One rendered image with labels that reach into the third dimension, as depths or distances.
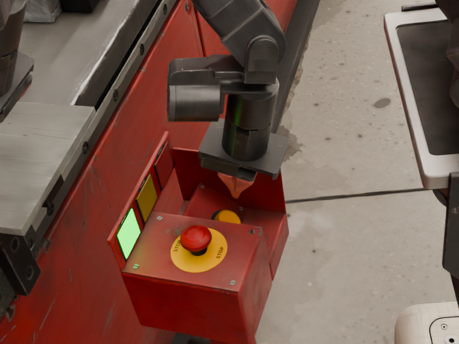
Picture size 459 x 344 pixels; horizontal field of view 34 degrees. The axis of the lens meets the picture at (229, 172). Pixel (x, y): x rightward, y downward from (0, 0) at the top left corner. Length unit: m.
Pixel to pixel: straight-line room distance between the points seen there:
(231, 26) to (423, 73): 0.21
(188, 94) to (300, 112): 1.50
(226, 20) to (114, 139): 0.44
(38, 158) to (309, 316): 1.13
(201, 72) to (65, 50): 0.38
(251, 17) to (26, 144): 0.27
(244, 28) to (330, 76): 1.66
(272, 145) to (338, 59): 1.61
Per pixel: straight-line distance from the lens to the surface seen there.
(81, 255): 1.14
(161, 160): 1.01
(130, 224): 0.95
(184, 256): 0.95
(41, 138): 0.82
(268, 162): 0.92
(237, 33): 0.81
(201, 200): 1.06
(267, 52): 0.81
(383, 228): 1.98
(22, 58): 0.77
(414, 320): 1.48
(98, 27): 1.22
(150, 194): 0.99
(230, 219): 1.05
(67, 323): 1.13
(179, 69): 0.84
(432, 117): 0.70
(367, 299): 1.85
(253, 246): 0.94
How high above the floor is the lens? 1.50
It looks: 44 degrees down
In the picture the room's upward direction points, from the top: 11 degrees counter-clockwise
